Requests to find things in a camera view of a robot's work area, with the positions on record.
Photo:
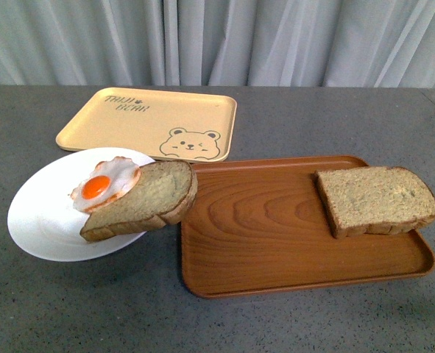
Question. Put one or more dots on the brown wooden tray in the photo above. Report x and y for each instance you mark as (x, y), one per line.
(258, 226)

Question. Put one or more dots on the bread slice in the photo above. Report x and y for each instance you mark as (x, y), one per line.
(379, 200)
(163, 195)

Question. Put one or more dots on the yellow bear tray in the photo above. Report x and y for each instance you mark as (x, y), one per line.
(162, 124)

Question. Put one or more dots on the fried egg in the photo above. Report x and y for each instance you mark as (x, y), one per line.
(108, 182)

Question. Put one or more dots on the white round plate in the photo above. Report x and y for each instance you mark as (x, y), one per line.
(41, 219)

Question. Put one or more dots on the grey curtain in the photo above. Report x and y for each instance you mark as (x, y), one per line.
(373, 44)

